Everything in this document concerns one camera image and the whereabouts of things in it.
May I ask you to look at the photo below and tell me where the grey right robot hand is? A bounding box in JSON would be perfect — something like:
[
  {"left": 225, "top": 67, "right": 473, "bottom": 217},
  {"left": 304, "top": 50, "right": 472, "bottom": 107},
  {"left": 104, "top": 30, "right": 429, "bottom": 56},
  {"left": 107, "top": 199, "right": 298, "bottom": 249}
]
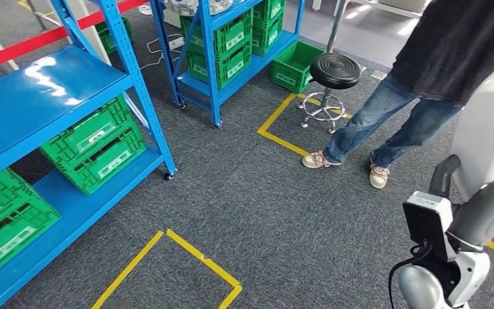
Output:
[{"left": 428, "top": 154, "right": 494, "bottom": 252}]

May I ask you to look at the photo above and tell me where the white curved plastic part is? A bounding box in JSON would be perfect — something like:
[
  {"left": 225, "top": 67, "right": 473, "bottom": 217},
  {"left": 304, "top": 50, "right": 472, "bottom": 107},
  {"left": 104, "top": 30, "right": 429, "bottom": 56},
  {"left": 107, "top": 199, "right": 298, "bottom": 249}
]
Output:
[{"left": 450, "top": 62, "right": 494, "bottom": 203}]

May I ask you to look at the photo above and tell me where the silver cast metal part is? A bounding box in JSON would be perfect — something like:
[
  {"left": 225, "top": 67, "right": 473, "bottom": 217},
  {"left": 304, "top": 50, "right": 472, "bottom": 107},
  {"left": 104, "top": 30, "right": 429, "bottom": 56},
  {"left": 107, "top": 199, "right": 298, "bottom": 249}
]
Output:
[{"left": 163, "top": 0, "right": 235, "bottom": 17}]

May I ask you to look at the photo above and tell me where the person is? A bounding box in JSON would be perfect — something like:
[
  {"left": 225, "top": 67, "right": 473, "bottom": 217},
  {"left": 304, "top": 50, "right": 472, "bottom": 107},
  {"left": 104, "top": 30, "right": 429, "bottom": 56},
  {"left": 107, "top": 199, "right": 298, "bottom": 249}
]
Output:
[{"left": 301, "top": 0, "right": 494, "bottom": 191}]

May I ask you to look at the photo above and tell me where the black round stool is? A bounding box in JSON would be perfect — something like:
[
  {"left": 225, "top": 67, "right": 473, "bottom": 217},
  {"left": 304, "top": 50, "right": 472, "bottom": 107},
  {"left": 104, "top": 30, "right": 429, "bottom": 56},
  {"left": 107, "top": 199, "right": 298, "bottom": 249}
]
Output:
[{"left": 298, "top": 51, "right": 363, "bottom": 135}]

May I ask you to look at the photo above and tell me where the blue steel shelving rack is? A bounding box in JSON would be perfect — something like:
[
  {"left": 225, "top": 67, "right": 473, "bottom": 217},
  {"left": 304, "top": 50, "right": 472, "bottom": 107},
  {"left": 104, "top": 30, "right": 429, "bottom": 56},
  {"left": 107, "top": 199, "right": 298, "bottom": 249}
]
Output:
[
  {"left": 149, "top": 0, "right": 307, "bottom": 128},
  {"left": 0, "top": 0, "right": 179, "bottom": 309}
]

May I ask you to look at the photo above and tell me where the red barrier belt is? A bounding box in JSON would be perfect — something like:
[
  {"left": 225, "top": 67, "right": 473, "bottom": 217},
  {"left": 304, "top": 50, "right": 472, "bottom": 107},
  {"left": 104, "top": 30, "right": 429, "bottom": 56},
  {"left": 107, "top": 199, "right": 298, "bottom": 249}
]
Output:
[{"left": 0, "top": 0, "right": 150, "bottom": 77}]

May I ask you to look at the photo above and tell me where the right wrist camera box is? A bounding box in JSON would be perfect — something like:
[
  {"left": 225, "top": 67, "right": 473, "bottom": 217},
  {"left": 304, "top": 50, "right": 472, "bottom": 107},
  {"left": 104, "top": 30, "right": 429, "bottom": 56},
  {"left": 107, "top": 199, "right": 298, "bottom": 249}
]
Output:
[{"left": 401, "top": 191, "right": 461, "bottom": 263}]

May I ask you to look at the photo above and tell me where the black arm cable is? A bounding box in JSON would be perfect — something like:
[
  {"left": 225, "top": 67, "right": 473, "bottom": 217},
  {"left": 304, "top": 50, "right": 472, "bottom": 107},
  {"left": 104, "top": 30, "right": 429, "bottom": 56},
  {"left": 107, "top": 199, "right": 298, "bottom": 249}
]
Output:
[{"left": 387, "top": 241, "right": 433, "bottom": 309}]

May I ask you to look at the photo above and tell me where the white power cable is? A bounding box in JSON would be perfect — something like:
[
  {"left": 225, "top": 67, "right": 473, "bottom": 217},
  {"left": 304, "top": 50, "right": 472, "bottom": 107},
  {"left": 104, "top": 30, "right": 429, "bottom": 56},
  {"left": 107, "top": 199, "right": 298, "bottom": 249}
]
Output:
[{"left": 138, "top": 33, "right": 184, "bottom": 71}]

